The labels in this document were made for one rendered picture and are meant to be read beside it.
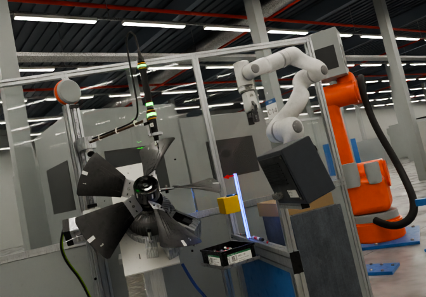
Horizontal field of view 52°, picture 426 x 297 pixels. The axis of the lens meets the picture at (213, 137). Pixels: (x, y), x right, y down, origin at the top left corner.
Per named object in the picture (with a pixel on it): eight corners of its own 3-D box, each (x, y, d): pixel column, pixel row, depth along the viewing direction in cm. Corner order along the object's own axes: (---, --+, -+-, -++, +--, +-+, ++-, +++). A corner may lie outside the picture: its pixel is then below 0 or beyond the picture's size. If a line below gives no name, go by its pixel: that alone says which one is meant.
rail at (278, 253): (233, 247, 246) (230, 233, 247) (239, 246, 247) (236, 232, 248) (294, 274, 159) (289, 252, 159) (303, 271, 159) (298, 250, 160)
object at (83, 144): (77, 153, 254) (74, 139, 255) (87, 152, 259) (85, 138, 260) (86, 149, 247) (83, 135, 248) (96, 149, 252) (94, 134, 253)
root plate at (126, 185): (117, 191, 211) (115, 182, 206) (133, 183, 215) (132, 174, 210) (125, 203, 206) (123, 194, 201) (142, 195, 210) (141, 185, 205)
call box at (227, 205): (220, 216, 249) (216, 197, 250) (236, 212, 252) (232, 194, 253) (226, 217, 234) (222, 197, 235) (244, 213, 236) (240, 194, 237)
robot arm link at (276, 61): (296, 60, 227) (253, 78, 213) (278, 69, 241) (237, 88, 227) (289, 44, 227) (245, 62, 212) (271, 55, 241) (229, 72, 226)
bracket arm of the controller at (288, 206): (277, 208, 165) (275, 200, 165) (284, 206, 165) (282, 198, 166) (302, 209, 142) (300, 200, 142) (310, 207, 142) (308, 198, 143)
